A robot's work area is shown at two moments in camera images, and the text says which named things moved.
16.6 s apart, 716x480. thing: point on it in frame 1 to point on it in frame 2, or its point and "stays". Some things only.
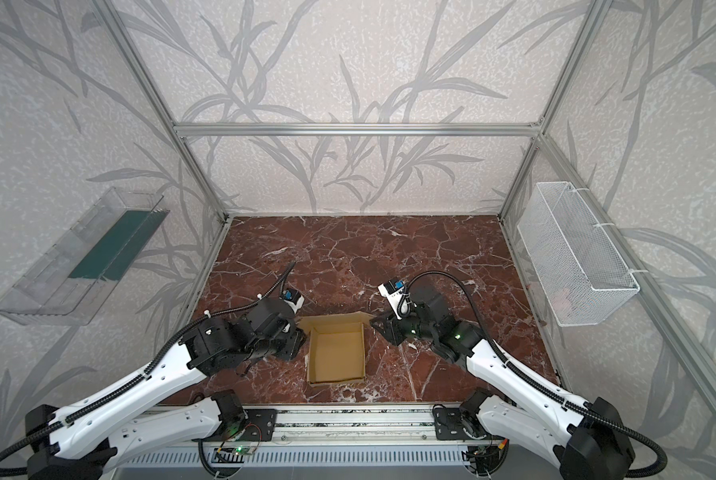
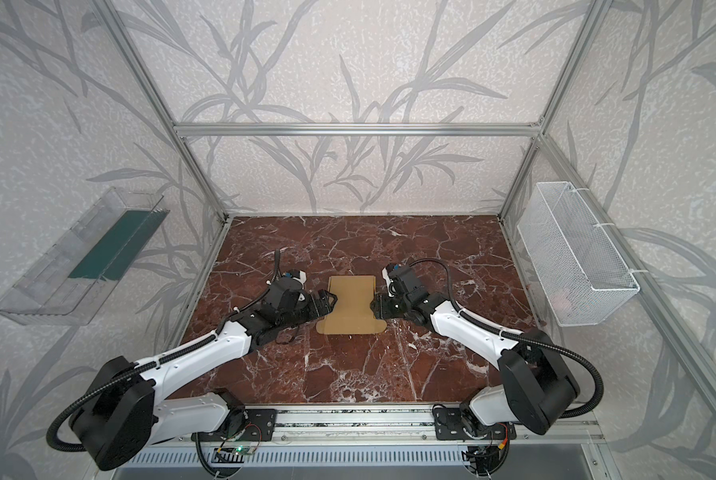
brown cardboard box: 336,350 to 352,313
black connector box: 486,458 stays
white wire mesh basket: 583,281 stays
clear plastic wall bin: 68,284 stays
